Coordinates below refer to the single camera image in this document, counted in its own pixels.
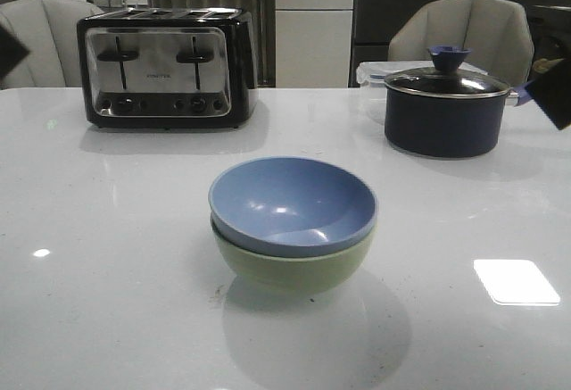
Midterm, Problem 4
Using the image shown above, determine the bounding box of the blue bowl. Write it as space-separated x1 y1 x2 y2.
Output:
208 156 378 258

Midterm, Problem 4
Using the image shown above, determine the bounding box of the green bowl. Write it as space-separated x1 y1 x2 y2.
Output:
211 223 377 295

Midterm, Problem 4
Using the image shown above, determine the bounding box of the clear plastic food container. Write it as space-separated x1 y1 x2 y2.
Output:
356 60 487 89

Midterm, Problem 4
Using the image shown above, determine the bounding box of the black chrome four-slot toaster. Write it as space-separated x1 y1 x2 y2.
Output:
77 7 258 129

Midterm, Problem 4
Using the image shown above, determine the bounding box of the dark blue saucepan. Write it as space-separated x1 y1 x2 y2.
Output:
384 79 534 159

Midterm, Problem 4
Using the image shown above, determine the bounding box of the white cabinet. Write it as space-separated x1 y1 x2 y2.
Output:
275 0 353 88

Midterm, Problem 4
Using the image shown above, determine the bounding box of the glass pot lid blue knob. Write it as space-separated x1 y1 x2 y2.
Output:
385 45 510 98

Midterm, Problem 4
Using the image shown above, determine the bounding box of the dark counter unit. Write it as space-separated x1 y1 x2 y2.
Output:
350 0 570 87

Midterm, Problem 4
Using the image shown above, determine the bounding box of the beige chair right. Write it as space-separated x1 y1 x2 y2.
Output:
388 0 534 86

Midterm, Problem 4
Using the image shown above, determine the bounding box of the beige chair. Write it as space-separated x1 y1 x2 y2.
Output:
1 0 103 89
388 0 534 86

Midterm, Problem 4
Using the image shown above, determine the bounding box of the beige chair left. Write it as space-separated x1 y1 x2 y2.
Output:
1 0 103 89

